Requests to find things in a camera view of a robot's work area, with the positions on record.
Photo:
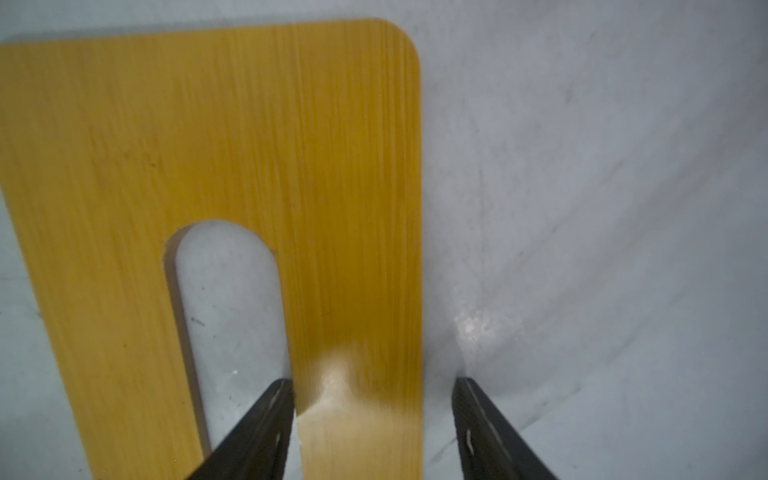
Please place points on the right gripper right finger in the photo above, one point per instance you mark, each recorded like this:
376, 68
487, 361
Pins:
489, 447

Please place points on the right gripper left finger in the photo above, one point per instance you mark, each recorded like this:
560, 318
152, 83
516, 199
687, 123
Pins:
257, 447

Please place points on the yellow box lid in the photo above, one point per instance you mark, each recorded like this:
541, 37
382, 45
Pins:
309, 136

